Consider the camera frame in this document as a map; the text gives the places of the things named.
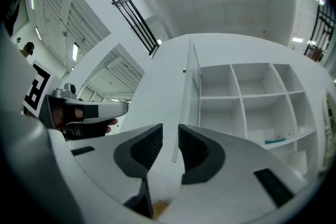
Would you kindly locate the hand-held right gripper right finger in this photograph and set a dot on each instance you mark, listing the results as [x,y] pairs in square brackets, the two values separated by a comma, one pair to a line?
[202,157]

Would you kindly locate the black metal railing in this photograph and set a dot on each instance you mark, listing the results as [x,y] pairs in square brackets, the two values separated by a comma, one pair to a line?
[320,31]
[131,11]

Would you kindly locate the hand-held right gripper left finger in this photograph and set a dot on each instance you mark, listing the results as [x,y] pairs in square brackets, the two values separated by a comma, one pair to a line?
[136,154]

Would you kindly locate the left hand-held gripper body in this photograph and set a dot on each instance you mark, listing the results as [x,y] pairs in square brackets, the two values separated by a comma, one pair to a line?
[110,109]

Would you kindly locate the white open-shelf cabinet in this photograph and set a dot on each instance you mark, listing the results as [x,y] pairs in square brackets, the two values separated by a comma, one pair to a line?
[262,47]

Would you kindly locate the teal flat item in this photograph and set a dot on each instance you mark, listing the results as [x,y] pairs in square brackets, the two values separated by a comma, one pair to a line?
[274,141]

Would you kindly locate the person's left hand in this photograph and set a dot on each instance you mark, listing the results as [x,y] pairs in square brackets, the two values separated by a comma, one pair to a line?
[112,122]

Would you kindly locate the white cabinet door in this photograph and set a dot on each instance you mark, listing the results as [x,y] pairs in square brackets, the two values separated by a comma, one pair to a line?
[183,118]

